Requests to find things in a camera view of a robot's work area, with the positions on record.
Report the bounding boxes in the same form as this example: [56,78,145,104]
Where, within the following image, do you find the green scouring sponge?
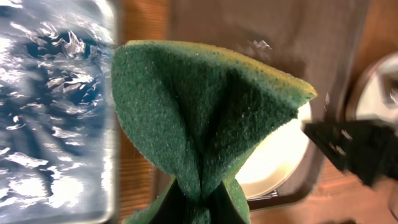
[111,40,317,223]

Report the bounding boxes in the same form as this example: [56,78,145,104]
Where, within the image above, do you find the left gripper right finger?
[208,182,243,224]

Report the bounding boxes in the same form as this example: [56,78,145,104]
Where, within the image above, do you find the white plate top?
[235,103,312,199]

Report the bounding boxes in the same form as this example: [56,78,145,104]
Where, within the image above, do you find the dark brown serving tray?
[152,0,371,211]

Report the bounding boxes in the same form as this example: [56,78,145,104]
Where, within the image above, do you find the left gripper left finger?
[148,179,187,224]

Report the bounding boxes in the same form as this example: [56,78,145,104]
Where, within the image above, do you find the black tub blue water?
[1,0,118,223]

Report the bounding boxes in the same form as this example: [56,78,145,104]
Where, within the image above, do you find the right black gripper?
[303,119,397,187]

